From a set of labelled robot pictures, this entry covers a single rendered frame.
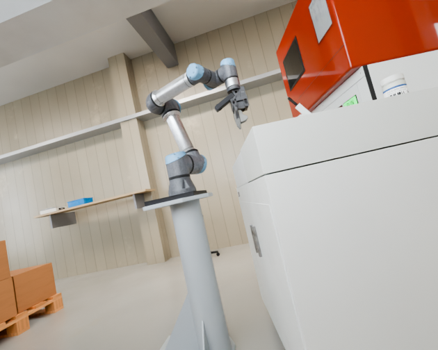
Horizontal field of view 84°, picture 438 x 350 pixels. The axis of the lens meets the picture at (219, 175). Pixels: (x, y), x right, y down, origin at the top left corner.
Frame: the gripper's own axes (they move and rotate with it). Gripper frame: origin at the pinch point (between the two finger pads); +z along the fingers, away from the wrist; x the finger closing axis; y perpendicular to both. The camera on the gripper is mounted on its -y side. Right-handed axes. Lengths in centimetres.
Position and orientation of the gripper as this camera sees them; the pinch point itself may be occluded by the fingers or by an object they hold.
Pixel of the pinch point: (238, 127)
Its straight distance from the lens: 125.8
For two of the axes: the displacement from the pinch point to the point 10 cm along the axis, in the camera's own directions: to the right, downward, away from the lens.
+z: 2.2, 9.7, -0.9
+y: 9.8, -2.2, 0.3
